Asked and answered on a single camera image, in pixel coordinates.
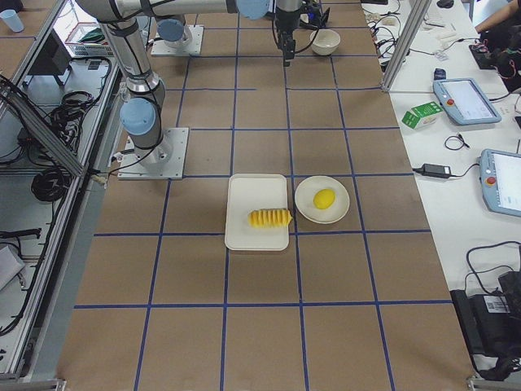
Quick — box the blue teach pendant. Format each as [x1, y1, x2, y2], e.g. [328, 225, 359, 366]
[432, 78, 501, 125]
[479, 149, 520, 217]

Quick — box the white rectangular tray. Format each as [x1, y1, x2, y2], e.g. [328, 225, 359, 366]
[225, 174, 291, 251]

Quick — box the white plate under lemon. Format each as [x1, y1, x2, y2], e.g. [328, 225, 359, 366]
[295, 176, 350, 224]

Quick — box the black power adapter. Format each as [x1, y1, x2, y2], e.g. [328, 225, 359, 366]
[422, 164, 452, 178]

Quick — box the yellow spiral bread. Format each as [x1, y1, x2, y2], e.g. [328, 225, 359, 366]
[247, 209, 292, 228]

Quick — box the aluminium frame post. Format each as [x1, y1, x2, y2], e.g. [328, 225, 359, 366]
[381, 0, 431, 92]

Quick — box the green white carton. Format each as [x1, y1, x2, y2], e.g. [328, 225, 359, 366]
[401, 101, 443, 130]

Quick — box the far blue teach pendant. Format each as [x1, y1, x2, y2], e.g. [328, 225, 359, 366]
[432, 78, 501, 125]

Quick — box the near blue teach pendant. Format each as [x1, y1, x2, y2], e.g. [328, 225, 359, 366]
[479, 149, 520, 217]

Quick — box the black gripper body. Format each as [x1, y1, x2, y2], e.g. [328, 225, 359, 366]
[274, 0, 303, 51]

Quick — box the white bowl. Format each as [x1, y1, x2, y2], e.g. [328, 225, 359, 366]
[309, 29, 341, 56]

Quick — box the blue paper cup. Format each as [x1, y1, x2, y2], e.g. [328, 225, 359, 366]
[0, 9, 24, 33]

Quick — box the yellow lemon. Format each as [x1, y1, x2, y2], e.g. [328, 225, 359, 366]
[313, 188, 336, 210]

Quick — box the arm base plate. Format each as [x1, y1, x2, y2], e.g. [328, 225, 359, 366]
[116, 127, 189, 180]
[151, 24, 204, 57]

